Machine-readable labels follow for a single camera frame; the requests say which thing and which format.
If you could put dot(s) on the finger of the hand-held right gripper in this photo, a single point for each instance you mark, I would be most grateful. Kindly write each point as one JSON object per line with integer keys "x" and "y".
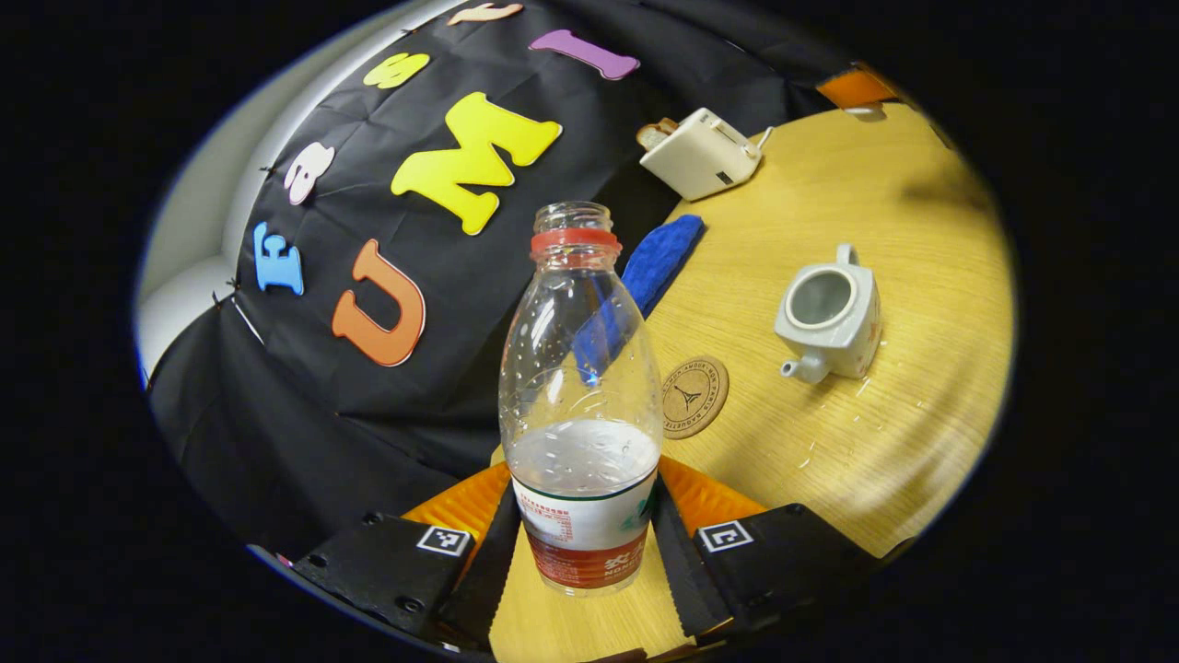
{"x": 857, "y": 87}

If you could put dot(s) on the black backdrop cloth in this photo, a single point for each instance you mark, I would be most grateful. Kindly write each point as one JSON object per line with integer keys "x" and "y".
{"x": 304, "y": 433}

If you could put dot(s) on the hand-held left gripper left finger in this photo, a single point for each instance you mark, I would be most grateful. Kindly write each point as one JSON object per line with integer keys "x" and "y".
{"x": 479, "y": 571}

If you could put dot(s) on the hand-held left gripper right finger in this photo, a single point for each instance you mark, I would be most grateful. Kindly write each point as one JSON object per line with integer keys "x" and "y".
{"x": 686, "y": 571}

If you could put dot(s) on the toast bread slice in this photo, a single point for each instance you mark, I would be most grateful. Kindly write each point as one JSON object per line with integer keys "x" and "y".
{"x": 654, "y": 133}

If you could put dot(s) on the clear plastic water bottle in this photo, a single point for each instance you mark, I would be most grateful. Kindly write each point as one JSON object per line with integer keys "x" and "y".
{"x": 580, "y": 460}

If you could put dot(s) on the round cork coaster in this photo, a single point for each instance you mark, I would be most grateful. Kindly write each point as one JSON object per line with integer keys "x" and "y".
{"x": 695, "y": 398}

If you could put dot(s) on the white ceramic teacup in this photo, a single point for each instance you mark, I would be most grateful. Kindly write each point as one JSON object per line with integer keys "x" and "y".
{"x": 838, "y": 318}

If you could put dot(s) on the white toaster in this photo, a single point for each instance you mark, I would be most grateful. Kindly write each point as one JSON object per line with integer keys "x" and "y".
{"x": 700, "y": 157}

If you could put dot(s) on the blue towel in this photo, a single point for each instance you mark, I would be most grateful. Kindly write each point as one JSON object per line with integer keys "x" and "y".
{"x": 663, "y": 258}

